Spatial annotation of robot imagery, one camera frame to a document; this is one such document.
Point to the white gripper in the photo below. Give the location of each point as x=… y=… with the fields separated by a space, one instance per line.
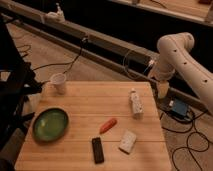
x=162 y=77

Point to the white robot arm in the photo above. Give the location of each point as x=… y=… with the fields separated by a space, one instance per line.
x=174 y=57

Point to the green ceramic bowl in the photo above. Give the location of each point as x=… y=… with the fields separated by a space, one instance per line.
x=50 y=125

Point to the blue power box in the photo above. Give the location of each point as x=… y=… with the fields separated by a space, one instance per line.
x=178 y=108

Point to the white plastic bottle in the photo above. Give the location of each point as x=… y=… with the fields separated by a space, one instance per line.
x=135 y=104

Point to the orange carrot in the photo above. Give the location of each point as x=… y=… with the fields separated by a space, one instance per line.
x=108 y=125

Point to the black remote control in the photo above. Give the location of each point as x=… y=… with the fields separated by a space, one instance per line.
x=97 y=150

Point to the white paper cup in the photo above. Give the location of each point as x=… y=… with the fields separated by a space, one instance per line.
x=58 y=80

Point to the black equipment stand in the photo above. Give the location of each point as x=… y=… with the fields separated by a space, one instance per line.
x=20 y=83

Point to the long metal rail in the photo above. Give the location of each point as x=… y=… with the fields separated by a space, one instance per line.
x=100 y=40

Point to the white clamp on rail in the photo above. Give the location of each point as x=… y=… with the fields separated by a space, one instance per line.
x=58 y=15

